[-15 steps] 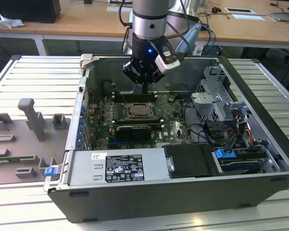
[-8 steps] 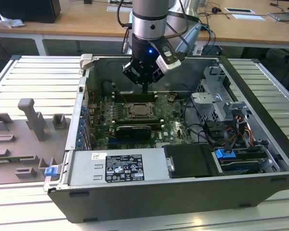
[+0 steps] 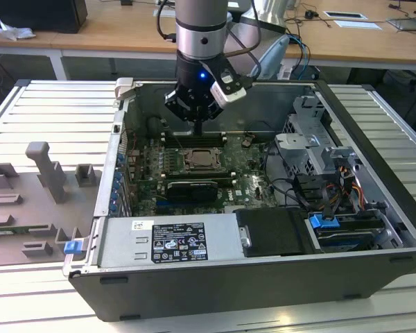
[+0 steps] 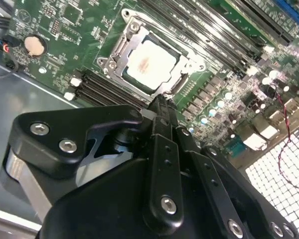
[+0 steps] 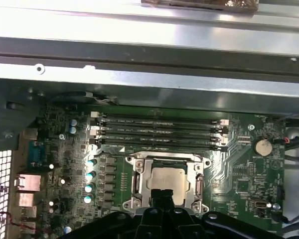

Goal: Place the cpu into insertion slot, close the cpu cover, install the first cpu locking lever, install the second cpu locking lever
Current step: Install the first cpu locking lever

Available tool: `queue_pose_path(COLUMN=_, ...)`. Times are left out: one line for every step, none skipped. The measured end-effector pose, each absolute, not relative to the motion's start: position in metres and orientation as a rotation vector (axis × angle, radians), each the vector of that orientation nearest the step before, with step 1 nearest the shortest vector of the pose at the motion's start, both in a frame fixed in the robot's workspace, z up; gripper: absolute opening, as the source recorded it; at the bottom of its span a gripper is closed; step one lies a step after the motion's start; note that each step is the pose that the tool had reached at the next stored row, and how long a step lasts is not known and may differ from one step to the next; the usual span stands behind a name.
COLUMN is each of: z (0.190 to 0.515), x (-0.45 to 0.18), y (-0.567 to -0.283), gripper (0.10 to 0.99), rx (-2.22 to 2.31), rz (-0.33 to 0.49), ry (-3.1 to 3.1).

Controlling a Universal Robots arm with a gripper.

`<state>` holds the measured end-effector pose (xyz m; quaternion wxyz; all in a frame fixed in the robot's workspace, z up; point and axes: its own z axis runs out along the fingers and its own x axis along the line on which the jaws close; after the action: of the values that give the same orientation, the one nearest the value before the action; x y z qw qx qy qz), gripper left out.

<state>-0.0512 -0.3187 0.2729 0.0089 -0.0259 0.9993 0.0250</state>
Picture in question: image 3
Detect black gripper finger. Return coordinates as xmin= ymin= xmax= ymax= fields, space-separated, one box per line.
xmin=164 ymin=89 xmax=199 ymax=136
xmin=198 ymin=100 xmax=226 ymax=136

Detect metal socket cover frame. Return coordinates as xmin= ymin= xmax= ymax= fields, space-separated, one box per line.
xmin=183 ymin=148 xmax=223 ymax=171

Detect black RAM slot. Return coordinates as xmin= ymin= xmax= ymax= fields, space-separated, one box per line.
xmin=164 ymin=171 xmax=237 ymax=176
xmin=164 ymin=176 xmax=237 ymax=182
xmin=164 ymin=167 xmax=237 ymax=173
xmin=164 ymin=173 xmax=237 ymax=178
xmin=164 ymin=141 xmax=227 ymax=146
xmin=164 ymin=135 xmax=227 ymax=140
xmin=164 ymin=138 xmax=227 ymax=143

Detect CPU socket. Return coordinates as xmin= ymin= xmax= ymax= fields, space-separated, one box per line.
xmin=180 ymin=145 xmax=228 ymax=173

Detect pale blue teach pendant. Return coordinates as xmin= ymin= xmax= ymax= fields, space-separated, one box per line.
xmin=254 ymin=33 xmax=292 ymax=80

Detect black graphics card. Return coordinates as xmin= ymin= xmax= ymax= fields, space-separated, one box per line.
xmin=166 ymin=179 xmax=218 ymax=205

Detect green motherboard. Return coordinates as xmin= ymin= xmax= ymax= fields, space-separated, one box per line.
xmin=126 ymin=133 xmax=292 ymax=216

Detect silver drive cage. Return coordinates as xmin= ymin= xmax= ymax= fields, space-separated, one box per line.
xmin=273 ymin=95 xmax=337 ymax=178

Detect wooden desk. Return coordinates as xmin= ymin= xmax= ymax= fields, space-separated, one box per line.
xmin=0 ymin=0 xmax=416 ymax=83

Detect black plastic shroud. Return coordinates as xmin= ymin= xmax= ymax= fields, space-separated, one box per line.
xmin=234 ymin=207 xmax=316 ymax=258

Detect silver power supply with label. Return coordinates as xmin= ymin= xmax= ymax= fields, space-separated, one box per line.
xmin=96 ymin=212 xmax=252 ymax=268

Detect hard disk in blue carrier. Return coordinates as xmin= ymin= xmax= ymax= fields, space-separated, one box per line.
xmin=306 ymin=212 xmax=385 ymax=253

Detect black computer box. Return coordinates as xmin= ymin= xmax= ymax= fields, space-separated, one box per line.
xmin=0 ymin=0 xmax=88 ymax=35

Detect white flat sheet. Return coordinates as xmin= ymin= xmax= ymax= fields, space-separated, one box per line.
xmin=333 ymin=19 xmax=385 ymax=31

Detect black and silver PC case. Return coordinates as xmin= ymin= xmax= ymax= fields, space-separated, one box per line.
xmin=62 ymin=76 xmax=416 ymax=322

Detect blue case latch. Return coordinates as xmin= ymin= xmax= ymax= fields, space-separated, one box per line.
xmin=63 ymin=240 xmax=82 ymax=257

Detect crumpled white paper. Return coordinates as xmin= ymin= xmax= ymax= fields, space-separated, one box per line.
xmin=0 ymin=19 xmax=36 ymax=42

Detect grey parts rack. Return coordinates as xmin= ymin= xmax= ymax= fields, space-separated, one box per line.
xmin=0 ymin=140 xmax=103 ymax=268

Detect green RAM stick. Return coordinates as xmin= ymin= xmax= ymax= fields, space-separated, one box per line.
xmin=0 ymin=225 xmax=51 ymax=234

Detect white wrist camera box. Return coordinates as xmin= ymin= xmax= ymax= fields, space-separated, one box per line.
xmin=209 ymin=68 xmax=248 ymax=104

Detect grey plastic case bracket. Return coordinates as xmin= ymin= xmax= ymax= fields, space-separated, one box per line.
xmin=113 ymin=76 xmax=136 ymax=102

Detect blue cable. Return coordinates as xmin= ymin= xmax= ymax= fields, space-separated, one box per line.
xmin=290 ymin=33 xmax=312 ymax=81

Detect black disk wire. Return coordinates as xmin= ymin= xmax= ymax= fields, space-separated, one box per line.
xmin=318 ymin=187 xmax=337 ymax=223

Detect orange yellow power wires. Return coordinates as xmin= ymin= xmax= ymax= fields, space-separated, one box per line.
xmin=334 ymin=165 xmax=367 ymax=209

